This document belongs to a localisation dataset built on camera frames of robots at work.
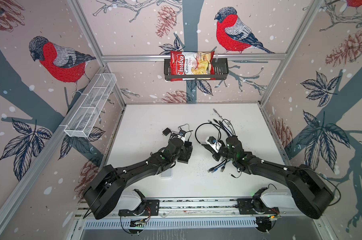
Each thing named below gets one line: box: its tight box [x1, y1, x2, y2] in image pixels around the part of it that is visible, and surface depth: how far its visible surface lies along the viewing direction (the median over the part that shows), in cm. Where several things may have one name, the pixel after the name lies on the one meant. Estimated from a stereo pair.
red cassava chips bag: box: [170, 51, 216, 82], surface depth 90 cm
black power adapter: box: [162, 127, 172, 136], surface depth 105 cm
